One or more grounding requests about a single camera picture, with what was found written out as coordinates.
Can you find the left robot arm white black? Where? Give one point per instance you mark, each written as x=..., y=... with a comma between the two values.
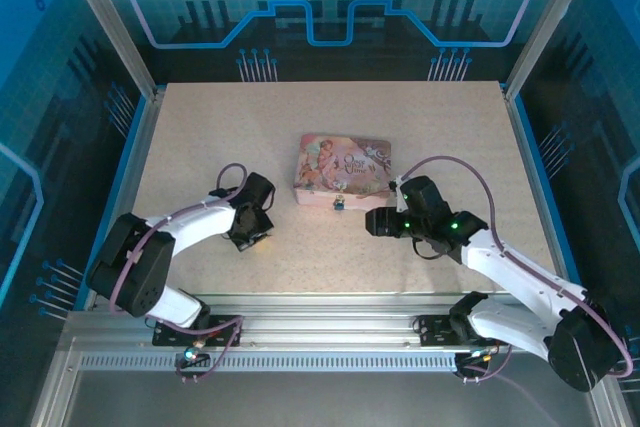
x=200, y=219

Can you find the white camera bracket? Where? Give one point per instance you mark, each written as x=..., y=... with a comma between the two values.
x=400, y=194

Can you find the aluminium frame post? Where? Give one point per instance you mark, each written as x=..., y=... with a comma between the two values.
x=547, y=22
x=107, y=22

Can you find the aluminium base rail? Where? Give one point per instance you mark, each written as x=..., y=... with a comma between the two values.
x=325, y=322

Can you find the blue table edge trim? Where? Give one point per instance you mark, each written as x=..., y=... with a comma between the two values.
x=547, y=182
x=111, y=197

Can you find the pink illustrated tin box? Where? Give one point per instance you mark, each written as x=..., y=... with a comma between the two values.
x=340, y=167

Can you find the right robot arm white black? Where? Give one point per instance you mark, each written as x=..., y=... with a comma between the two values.
x=520, y=277

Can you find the metal keyring clip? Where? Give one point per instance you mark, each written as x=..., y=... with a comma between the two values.
x=339, y=205

